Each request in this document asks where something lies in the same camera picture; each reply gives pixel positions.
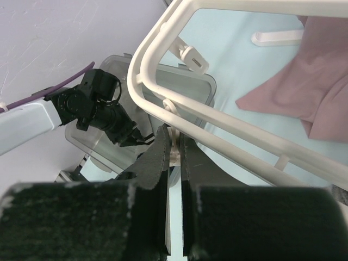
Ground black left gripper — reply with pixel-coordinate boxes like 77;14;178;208
45;69;154;147

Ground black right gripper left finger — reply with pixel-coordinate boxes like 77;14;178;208
1;125;170;260

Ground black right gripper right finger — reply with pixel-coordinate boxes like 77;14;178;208
179;134;347;260

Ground white clothespin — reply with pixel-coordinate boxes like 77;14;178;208
163;98;181;167
169;37;209;75

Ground grey striped sock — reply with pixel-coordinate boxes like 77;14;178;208
329;184;348;206

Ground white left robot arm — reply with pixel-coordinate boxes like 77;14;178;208
1;65;154;154

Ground white clip drying hanger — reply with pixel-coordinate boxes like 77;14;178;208
127;1;347;189

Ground grey plastic bin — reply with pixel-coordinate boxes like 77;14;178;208
65;55;216;172

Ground pink tank top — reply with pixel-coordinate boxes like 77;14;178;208
235;16;347;143

